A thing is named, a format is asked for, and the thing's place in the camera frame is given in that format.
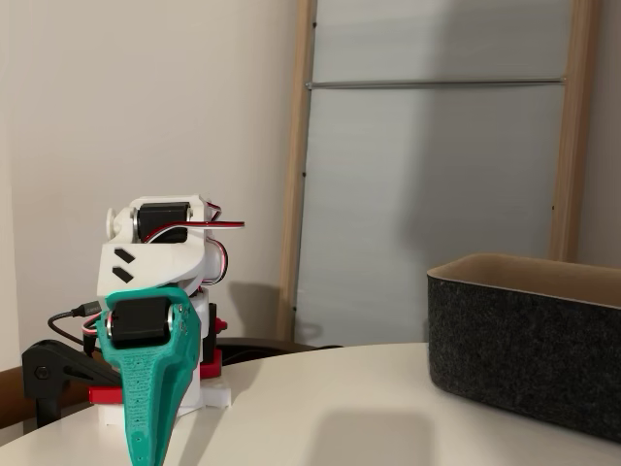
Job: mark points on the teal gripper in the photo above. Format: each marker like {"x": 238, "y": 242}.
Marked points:
{"x": 137, "y": 322}

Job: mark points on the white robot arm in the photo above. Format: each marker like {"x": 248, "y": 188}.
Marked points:
{"x": 160, "y": 262}

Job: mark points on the grey felt box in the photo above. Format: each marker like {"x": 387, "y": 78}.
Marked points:
{"x": 509, "y": 349}

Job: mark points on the black clamp with red lever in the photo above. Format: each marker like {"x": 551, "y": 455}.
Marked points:
{"x": 211, "y": 369}

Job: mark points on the black clamp with red pad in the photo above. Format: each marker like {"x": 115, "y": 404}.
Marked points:
{"x": 43, "y": 369}

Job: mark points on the wooden framed frosted panel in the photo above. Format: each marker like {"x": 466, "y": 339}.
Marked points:
{"x": 422, "y": 194}

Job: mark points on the metal rod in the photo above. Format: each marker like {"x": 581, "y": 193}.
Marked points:
{"x": 436, "y": 83}

